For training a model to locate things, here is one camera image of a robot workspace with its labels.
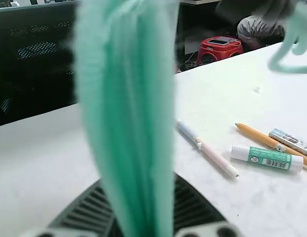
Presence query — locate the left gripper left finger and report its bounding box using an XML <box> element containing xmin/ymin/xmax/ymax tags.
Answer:
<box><xmin>23</xmin><ymin>179</ymin><xmax>125</xmax><ymax>237</ymax></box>

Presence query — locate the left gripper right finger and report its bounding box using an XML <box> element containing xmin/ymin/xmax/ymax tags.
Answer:
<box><xmin>173</xmin><ymin>175</ymin><xmax>244</xmax><ymax>237</ymax></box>

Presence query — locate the pale blue pink pen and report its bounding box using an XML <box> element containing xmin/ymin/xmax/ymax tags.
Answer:
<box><xmin>175</xmin><ymin>118</ymin><xmax>241</xmax><ymax>180</ymax></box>

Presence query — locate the green white glue stick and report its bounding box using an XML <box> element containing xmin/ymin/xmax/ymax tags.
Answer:
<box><xmin>229</xmin><ymin>144</ymin><xmax>305</xmax><ymax>173</ymax></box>

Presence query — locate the orange pen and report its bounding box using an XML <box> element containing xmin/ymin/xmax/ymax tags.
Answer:
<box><xmin>234</xmin><ymin>122</ymin><xmax>307</xmax><ymax>172</ymax></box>

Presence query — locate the small flat lead case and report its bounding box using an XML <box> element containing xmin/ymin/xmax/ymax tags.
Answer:
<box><xmin>268</xmin><ymin>128</ymin><xmax>307</xmax><ymax>159</ymax></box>

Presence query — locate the black mesh chair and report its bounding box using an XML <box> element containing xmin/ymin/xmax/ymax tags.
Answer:
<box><xmin>0</xmin><ymin>0</ymin><xmax>81</xmax><ymax>128</ymax></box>

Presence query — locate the red plastic stool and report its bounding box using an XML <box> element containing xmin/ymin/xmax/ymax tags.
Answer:
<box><xmin>197</xmin><ymin>36</ymin><xmax>244</xmax><ymax>67</ymax></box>

